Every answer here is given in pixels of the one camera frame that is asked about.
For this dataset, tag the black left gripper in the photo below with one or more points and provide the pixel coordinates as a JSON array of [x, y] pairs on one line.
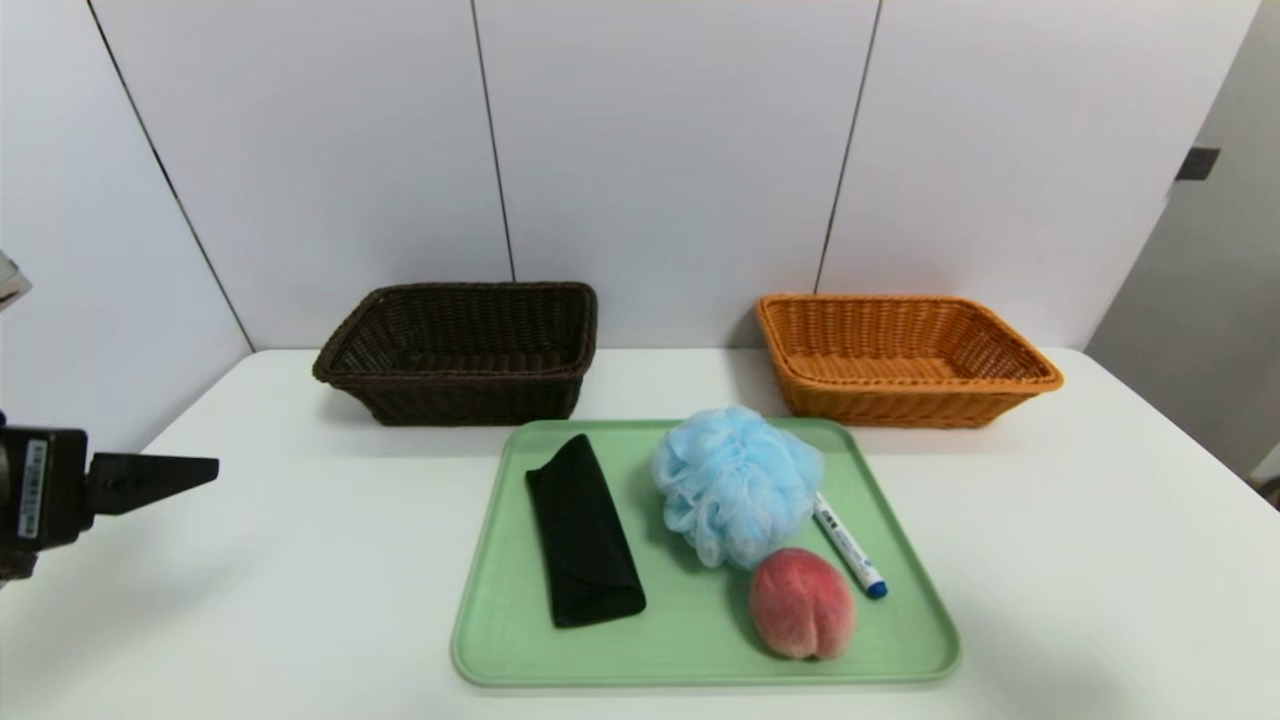
[[45, 488]]

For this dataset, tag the black leather glasses case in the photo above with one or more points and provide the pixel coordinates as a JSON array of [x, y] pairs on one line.
[[585, 540]]

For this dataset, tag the light blue bath loofah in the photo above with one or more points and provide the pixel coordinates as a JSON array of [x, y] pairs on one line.
[[735, 480]]

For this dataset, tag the pink peach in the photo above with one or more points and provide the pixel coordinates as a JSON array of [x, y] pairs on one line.
[[800, 605]]

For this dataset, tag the white marker with blue cap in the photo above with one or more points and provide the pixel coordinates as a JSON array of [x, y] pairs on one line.
[[850, 550]]

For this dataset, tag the dark brown wicker basket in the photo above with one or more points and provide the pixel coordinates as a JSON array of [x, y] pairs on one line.
[[470, 395]]

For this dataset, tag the orange wicker basket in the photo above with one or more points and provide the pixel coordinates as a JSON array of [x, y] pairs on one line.
[[900, 400]]

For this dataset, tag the green plastic tray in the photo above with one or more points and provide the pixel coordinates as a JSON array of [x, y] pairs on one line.
[[700, 630]]

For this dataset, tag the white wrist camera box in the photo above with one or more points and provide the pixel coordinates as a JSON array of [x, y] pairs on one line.
[[10, 282]]

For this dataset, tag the dark wall bracket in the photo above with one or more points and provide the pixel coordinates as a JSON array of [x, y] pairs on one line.
[[1197, 163]]

